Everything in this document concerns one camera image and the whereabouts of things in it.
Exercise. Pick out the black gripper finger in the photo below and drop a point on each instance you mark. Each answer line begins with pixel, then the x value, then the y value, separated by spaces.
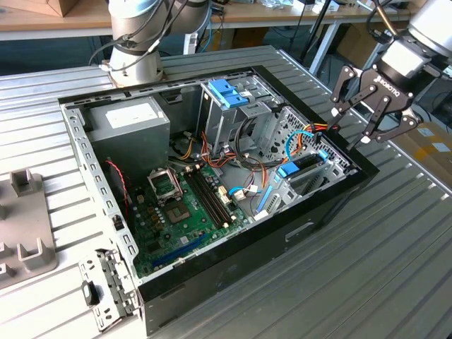
pixel 353 98
pixel 379 116

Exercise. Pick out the hard disk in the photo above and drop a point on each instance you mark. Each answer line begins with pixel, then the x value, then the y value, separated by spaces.
pixel 287 169

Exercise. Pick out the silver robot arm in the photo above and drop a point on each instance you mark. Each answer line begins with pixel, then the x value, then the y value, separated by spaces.
pixel 134 67

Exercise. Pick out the grey metal disk bay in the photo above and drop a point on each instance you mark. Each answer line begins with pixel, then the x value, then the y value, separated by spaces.
pixel 282 190

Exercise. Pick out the cardboard box with labels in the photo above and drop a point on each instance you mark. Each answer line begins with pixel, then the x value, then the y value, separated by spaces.
pixel 434 159

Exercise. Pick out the black tripod pole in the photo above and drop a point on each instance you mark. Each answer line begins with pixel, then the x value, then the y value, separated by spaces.
pixel 318 24

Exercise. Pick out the blue plastic bay latch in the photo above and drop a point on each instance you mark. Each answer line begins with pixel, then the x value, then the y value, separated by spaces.
pixel 226 93

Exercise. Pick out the wooden top desk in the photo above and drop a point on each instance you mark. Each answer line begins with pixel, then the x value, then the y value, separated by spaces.
pixel 247 16

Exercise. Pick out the grey metal drive cage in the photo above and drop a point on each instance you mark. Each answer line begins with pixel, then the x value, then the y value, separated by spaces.
pixel 215 123

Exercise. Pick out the white board power connector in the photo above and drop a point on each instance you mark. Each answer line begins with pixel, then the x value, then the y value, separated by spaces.
pixel 225 196

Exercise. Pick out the black RAM slot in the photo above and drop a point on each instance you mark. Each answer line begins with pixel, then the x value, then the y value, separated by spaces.
pixel 214 196
pixel 209 196
pixel 201 196
pixel 205 196

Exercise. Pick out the black plastic case latch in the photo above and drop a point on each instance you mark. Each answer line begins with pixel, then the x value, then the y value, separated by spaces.
pixel 173 99

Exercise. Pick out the black open PC case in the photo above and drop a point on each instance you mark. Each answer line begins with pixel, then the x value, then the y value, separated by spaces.
pixel 247 268

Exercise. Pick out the CPU socket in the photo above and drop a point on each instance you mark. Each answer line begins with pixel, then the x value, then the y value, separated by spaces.
pixel 179 212

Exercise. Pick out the green motherboard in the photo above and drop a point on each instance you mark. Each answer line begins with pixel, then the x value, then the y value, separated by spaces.
pixel 176 233

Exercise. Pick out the grey power supply unit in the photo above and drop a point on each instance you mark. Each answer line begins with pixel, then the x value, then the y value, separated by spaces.
pixel 130 144

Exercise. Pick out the blue expansion slot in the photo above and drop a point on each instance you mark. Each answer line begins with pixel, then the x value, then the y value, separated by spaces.
pixel 180 250

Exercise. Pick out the wooden box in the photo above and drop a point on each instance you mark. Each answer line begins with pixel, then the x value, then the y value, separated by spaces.
pixel 53 7

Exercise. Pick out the grey parts rack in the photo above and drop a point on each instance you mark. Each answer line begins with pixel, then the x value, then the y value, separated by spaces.
pixel 24 220

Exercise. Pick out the brown square base plate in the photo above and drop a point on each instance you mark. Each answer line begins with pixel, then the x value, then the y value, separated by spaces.
pixel 106 67

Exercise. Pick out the grey expansion bracket clamp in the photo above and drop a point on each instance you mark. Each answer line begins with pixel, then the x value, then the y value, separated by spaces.
pixel 116 282

